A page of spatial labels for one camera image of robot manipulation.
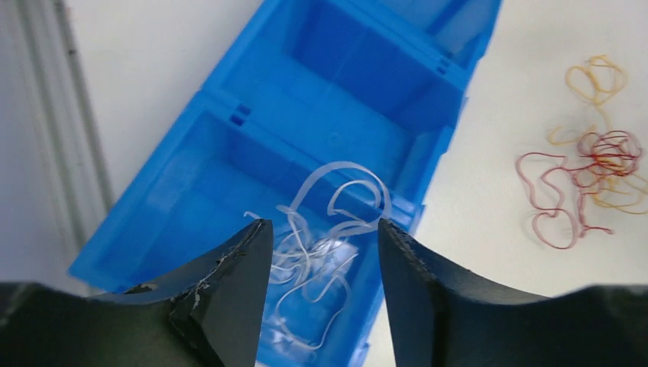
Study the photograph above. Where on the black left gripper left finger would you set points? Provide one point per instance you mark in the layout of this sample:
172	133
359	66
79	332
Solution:
205	313

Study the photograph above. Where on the aluminium frame rail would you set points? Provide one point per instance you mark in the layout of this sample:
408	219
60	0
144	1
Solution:
41	35

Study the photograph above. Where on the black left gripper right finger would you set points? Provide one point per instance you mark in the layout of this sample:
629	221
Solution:
441	314

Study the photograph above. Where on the blue plastic divided bin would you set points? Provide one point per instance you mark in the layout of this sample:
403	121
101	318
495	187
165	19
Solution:
322	116

